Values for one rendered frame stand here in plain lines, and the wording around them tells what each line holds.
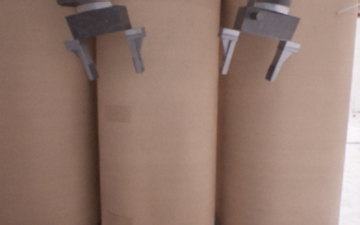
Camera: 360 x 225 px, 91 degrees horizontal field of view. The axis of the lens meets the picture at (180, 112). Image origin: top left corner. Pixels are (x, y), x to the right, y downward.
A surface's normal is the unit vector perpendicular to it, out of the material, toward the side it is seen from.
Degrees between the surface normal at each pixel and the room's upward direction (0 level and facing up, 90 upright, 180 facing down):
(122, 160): 90
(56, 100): 90
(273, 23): 113
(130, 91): 90
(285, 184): 90
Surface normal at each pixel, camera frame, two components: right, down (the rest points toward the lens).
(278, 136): -0.13, 0.08
